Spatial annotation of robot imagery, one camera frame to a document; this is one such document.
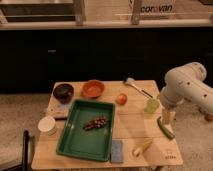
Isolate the yellow banana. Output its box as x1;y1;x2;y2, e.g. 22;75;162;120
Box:
132;139;153;157

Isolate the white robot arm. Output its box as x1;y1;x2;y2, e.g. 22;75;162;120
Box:
159;62;213;124

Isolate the red bowl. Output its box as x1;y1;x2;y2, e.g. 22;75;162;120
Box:
82;80;105;98

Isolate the dark brown bowl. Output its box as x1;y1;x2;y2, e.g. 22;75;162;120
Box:
53;83;74;104

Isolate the green cucumber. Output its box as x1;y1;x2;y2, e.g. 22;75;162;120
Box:
157;116;175;140

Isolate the green cup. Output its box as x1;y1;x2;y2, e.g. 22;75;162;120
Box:
144;99;160;114

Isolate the red apple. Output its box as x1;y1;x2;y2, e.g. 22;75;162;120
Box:
116;93;127;105

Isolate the grey sponge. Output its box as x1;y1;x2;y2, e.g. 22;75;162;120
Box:
111;140;123;163

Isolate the bunch of dark grapes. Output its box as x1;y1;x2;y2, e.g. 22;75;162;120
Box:
83;116;108;131

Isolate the green plastic tray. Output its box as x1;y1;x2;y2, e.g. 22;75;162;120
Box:
56;99;115;162

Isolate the cardboard box with lettering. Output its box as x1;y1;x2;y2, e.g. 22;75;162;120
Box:
128;0;177;20

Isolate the white cylindrical container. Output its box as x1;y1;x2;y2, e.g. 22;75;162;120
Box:
38;116;57;135

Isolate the black chair back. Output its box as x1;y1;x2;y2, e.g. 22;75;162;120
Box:
3;130;29;171

